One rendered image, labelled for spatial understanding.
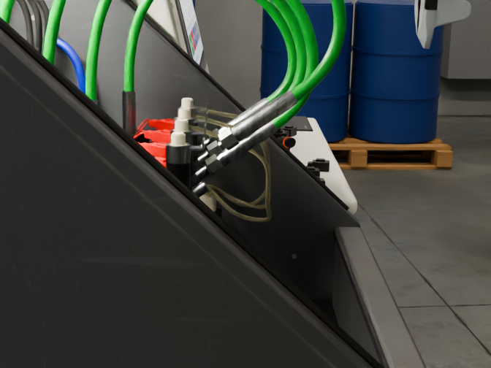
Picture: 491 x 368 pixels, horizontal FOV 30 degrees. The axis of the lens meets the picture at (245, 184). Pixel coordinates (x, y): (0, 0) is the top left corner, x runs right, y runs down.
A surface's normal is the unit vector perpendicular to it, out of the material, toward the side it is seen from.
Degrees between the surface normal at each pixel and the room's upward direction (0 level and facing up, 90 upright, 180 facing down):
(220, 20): 90
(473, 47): 90
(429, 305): 0
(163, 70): 90
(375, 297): 0
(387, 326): 0
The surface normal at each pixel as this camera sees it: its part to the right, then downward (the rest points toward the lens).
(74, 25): 0.02, 0.25
